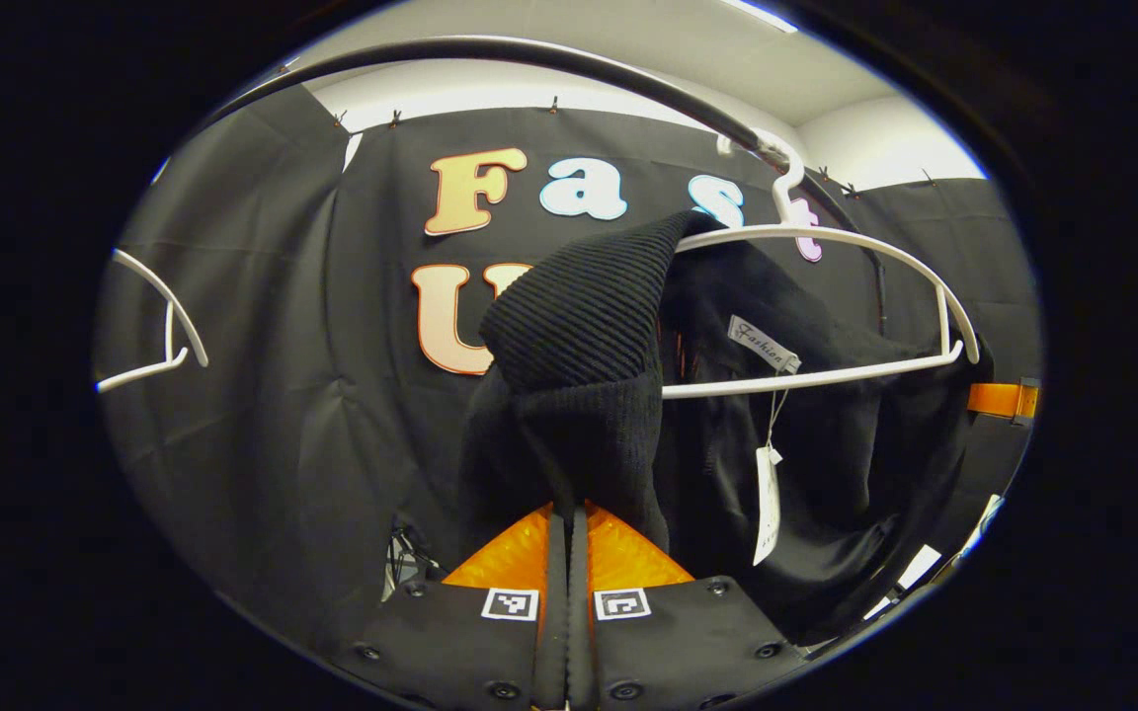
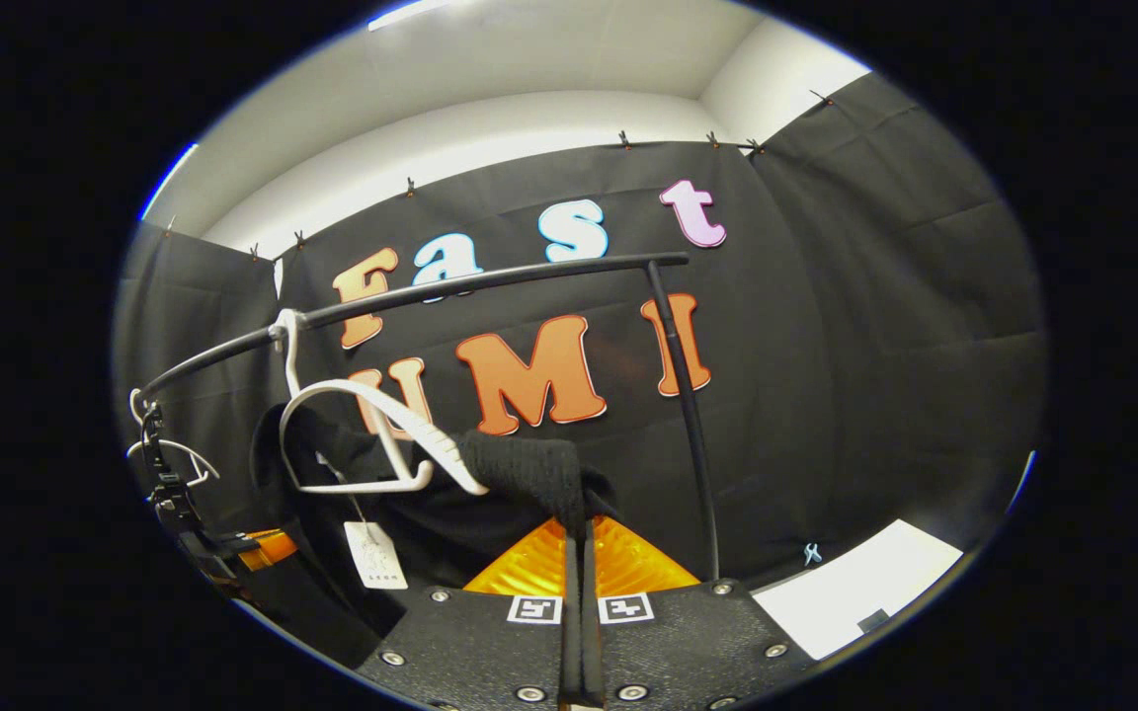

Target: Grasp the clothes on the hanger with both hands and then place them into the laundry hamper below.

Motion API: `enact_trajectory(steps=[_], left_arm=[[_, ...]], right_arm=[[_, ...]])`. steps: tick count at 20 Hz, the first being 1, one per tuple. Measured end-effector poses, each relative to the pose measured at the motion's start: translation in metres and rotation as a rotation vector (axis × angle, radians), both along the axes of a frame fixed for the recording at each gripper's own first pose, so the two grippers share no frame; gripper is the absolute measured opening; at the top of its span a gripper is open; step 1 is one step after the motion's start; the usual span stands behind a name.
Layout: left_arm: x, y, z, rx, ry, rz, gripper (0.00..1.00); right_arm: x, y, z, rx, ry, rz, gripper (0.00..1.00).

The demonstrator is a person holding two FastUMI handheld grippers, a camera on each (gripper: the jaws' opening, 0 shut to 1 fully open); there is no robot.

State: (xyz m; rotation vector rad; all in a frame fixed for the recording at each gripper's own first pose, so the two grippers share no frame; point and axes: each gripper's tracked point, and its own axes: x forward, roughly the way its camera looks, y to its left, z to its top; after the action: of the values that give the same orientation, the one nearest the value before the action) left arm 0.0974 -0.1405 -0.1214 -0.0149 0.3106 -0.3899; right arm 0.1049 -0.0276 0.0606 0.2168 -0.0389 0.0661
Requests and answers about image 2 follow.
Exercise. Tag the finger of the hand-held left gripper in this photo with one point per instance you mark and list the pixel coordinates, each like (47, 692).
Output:
(268, 551)

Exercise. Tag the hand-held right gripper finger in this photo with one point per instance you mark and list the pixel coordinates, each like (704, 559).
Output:
(592, 632)
(572, 632)

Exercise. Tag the black fleece jacket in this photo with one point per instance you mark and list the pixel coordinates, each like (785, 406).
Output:
(520, 464)

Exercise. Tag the white plastic hanger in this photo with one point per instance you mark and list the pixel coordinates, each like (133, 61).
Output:
(411, 420)

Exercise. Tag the white paper hang tag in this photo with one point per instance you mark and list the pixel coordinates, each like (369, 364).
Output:
(376, 558)

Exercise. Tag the small blue clip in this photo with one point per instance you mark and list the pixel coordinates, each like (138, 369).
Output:
(812, 554)

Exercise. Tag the white flat board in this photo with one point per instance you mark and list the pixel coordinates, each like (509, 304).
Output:
(855, 592)

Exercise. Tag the black metal garment rack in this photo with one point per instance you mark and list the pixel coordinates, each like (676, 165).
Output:
(529, 276)

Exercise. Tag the row of small backdrop clips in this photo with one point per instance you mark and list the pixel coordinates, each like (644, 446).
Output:
(410, 187)

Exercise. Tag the black backdrop cloth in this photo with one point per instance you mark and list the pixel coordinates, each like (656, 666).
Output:
(875, 346)

